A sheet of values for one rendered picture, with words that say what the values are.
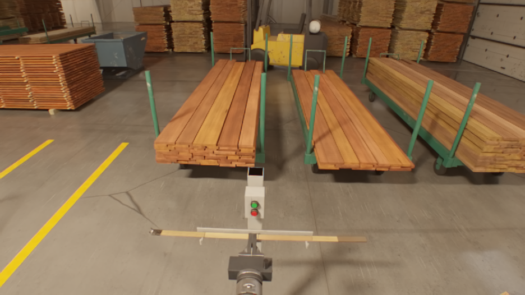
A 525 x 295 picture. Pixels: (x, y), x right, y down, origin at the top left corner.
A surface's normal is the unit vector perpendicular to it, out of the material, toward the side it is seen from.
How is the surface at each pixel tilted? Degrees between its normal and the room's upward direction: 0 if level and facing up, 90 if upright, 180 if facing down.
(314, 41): 90
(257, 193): 0
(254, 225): 90
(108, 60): 90
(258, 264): 0
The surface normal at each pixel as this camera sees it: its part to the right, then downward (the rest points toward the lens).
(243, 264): 0.02, -0.89
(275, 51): -0.24, 0.44
